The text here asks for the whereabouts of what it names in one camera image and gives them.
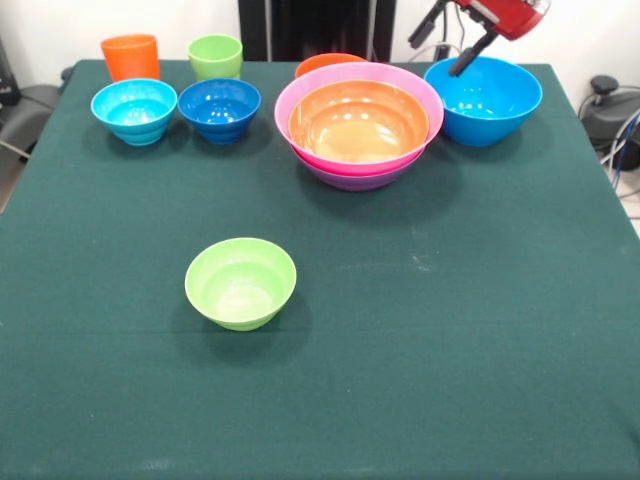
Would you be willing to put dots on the small deep orange bowl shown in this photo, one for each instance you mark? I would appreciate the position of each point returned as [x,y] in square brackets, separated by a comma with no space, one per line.
[320,62]

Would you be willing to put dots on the large pink bowl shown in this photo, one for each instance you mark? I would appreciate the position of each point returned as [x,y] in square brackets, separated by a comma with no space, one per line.
[285,107]

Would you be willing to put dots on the orange cup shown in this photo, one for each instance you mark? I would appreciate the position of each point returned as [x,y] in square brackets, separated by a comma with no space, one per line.
[130,57]

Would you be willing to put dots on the small light blue bowl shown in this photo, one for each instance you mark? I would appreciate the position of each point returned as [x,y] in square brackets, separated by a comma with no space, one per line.
[134,112]

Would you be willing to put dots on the small green bowl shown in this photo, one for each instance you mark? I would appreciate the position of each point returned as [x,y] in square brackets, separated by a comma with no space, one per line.
[240,285]

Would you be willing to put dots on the green cup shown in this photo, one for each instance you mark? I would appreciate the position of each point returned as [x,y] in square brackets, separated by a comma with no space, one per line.
[215,57]

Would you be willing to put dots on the small dark blue bowl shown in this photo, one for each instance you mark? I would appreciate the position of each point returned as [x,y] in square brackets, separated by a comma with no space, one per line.
[220,112]

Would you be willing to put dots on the grey wheeled floor base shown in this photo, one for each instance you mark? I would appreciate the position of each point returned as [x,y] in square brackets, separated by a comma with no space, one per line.
[612,107]
[30,112]

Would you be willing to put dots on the purple bowl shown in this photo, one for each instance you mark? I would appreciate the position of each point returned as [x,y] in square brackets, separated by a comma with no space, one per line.
[360,182]

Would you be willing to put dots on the wide orange bowl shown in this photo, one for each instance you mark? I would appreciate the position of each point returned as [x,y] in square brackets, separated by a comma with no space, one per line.
[360,125]

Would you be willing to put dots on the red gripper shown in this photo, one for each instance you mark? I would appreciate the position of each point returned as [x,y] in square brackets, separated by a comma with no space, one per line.
[510,17]

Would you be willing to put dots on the medium blue bowl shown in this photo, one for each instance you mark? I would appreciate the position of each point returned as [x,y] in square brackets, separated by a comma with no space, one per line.
[482,107]

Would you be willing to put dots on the dark green tablecloth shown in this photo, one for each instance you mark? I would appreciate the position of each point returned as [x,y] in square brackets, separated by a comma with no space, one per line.
[320,400]

